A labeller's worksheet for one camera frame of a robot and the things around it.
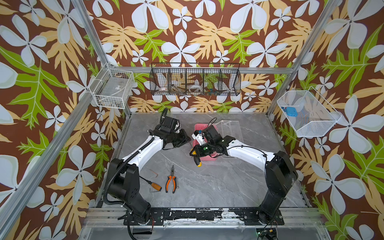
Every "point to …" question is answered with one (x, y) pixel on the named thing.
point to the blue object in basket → (291, 111)
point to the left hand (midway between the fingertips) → (191, 137)
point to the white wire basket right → (309, 113)
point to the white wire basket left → (111, 88)
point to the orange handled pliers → (169, 178)
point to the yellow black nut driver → (197, 159)
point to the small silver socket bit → (177, 186)
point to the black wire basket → (192, 79)
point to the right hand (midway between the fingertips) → (190, 153)
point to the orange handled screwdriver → (153, 184)
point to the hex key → (154, 172)
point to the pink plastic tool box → (212, 157)
